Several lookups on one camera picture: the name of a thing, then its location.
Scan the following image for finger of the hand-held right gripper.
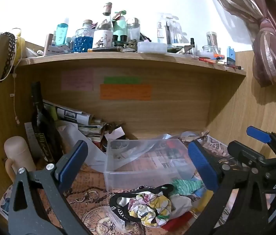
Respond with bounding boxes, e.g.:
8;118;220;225
227;141;273;174
247;126;276;157

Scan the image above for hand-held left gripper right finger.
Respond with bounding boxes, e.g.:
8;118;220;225
187;141;269;235

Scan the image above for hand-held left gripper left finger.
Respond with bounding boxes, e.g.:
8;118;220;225
8;140;89;235

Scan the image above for teal ruffled scrunchie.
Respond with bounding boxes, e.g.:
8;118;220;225
171;178;203;196

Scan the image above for white soft cloth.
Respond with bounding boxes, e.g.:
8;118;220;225
171;194;192;217

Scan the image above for clear plastic storage box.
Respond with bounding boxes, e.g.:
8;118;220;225
104;138;203;193

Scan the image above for red velvet pouch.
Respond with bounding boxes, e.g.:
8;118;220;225
164;212;193;232

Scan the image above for floral fabric scrunchie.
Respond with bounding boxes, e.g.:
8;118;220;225
128;192;173;227

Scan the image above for white paper sheet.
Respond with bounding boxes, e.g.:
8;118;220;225
56;122;107;172

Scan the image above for yellow cloth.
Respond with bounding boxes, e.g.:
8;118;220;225
191;190;214;214

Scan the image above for stack of magazines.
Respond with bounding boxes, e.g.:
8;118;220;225
78;119;109;150

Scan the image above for rolled newspaper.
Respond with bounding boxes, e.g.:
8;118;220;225
42;99;95;126

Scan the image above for dark wine bottle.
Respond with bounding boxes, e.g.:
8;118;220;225
31;81;63;164

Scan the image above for small white paper box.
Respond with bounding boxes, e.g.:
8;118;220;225
104;127;126;142

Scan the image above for wooden desk shelf unit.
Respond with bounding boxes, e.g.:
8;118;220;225
0;28;276;235

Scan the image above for blue cartoon sticker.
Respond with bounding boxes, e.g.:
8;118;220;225
0;191;12;220

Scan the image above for blue box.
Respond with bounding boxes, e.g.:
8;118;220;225
227;46;236;65

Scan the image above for pink sticky note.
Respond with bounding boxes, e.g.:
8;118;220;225
61;70;95;91

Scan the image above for orange capped bottle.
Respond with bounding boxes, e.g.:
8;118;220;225
211;52;226;61

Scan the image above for orange sticky note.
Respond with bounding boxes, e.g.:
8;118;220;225
100;84;152;101

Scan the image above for glass jar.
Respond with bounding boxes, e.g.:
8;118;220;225
202;44;220;55

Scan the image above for green sticky note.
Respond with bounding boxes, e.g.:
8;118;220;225
103;77;141;84

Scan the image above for pink striped curtain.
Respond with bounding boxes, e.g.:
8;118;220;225
203;0;276;88

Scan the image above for clear cylinder of pencils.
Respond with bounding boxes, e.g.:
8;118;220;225
206;32;218;50

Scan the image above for white printed carton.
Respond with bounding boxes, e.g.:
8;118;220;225
46;45;73;56

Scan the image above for brown marker pen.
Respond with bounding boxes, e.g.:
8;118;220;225
88;46;124;53

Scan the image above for brown cardboard tube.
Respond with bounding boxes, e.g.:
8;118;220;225
43;34;54;56

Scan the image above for glass bottle with blue beads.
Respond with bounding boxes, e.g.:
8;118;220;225
73;20;95;53

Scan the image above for yellow headband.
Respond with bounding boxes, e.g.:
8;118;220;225
13;35;26;65

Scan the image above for clear lidded plastic container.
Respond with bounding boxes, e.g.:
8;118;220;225
137;42;168;54

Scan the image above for black lace headband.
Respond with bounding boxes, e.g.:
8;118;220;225
0;32;16;81

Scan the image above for white cartoon print mug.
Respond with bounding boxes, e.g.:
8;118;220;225
93;29;114;49

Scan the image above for blue liquid bottle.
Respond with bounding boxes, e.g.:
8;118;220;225
56;18;70;47

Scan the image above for clear toothbrush package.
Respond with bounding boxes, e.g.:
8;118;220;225
156;12;185;45

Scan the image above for mint green pump bottle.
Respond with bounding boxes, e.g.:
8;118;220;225
113;10;128;41

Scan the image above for clear glass foil-top bottle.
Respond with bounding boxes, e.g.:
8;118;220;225
96;2;114;33

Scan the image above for glass bottle with silver cap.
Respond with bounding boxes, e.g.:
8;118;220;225
126;18;141;42

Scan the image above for hanging beaded cord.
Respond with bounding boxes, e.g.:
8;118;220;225
13;73;21;126

